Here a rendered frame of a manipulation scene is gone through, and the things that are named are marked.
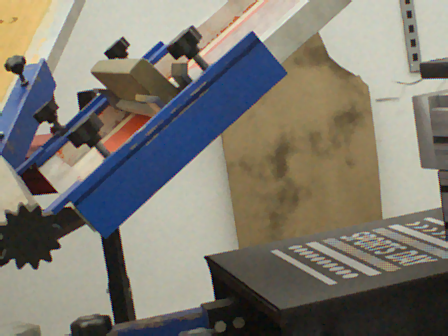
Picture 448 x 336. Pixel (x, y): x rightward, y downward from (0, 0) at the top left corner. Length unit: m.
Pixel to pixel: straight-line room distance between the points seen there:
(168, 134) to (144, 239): 2.38
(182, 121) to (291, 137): 2.42
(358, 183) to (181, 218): 0.62
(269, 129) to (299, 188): 0.23
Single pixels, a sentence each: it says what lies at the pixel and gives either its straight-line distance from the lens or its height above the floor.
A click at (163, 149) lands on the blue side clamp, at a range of 1.34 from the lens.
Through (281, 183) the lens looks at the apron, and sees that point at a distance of 3.73.
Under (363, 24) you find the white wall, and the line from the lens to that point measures 3.88.
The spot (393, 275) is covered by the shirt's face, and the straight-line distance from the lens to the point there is 1.59.
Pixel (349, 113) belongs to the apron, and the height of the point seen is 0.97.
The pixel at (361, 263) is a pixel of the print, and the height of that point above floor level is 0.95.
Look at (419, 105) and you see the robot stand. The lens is 1.35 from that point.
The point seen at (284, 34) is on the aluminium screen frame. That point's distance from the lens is 1.39.
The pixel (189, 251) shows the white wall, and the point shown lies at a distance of 3.75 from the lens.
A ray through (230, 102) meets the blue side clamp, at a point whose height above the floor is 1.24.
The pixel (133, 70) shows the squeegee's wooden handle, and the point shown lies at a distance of 1.43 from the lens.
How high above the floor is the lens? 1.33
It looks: 7 degrees down
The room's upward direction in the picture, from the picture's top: 8 degrees counter-clockwise
